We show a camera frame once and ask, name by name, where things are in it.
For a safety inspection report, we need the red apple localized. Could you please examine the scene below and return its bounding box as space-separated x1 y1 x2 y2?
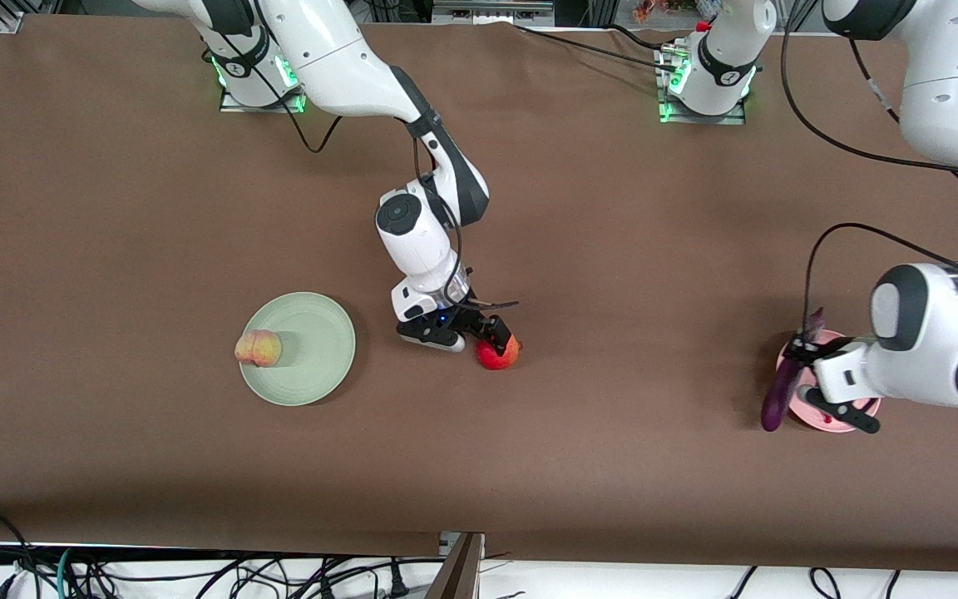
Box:
477 333 524 371

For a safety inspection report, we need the long purple eggplant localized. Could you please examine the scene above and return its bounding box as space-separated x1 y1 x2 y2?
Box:
760 307 827 433

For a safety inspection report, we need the yellow pink peach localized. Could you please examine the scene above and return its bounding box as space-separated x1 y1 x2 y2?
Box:
235 329 284 369

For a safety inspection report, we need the pink plate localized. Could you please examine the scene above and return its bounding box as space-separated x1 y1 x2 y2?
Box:
776 329 882 434

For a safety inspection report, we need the pale green plate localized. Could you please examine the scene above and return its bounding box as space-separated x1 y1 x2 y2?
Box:
239 291 358 407

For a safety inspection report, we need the grey metal box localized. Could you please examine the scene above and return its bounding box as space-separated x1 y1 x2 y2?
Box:
432 0 556 26

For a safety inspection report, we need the brown table cover sheet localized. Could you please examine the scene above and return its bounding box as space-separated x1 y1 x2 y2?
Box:
0 15 958 573

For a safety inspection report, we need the orange toy item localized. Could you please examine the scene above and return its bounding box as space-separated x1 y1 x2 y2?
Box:
634 0 696 23

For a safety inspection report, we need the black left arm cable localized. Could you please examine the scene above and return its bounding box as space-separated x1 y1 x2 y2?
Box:
778 0 958 342

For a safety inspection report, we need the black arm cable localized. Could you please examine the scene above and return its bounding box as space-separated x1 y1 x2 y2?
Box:
196 17 521 313
778 0 958 342

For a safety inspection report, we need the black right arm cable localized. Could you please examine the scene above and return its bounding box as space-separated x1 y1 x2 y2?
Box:
196 17 521 313

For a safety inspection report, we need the aluminium profile post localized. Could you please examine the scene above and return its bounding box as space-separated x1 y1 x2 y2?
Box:
427 531 486 599

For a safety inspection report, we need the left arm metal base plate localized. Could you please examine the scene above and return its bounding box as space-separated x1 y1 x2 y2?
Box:
656 46 748 126

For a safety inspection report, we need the long black table cable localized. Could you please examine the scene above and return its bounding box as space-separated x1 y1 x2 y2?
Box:
512 23 679 74

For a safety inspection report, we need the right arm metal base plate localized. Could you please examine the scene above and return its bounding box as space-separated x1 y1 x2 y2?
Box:
219 33 314 114

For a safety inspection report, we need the short black table cable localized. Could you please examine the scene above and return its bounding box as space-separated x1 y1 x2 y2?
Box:
604 22 676 53

